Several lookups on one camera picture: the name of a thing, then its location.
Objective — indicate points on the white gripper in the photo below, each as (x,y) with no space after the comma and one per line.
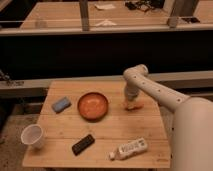
(129,104)

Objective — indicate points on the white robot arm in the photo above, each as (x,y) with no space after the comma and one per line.
(192,138)

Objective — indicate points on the orange ceramic bowl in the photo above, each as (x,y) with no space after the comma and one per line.
(92,106)

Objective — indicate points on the white plastic bottle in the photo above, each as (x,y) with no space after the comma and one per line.
(129,149)

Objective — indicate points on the black remote control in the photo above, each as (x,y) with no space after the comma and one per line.
(84,143)

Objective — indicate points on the blue sponge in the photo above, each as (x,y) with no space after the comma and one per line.
(61,105)

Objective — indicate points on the folded white paper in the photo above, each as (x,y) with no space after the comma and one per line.
(105,22)

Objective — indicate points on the white paper sheet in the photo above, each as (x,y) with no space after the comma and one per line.
(105,6)

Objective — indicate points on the grey metal post right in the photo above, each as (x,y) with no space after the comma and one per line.
(175,13)

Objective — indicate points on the grey metal post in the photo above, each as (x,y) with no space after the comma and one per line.
(175,13)
(83,4)

